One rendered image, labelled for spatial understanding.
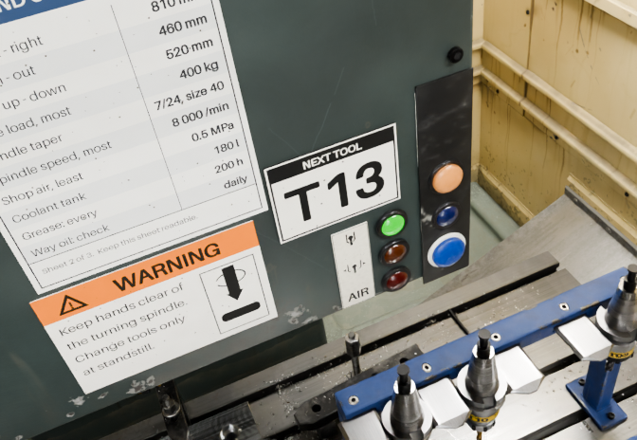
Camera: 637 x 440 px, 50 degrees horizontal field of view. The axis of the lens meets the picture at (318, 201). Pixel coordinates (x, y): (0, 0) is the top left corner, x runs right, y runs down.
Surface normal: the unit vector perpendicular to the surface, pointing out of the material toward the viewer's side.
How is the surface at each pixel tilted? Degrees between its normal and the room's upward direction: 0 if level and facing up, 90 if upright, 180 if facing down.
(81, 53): 90
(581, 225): 25
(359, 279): 90
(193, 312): 90
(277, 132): 90
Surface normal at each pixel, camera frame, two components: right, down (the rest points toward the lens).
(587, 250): -0.49, -0.54
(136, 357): 0.38, 0.58
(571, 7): -0.91, 0.37
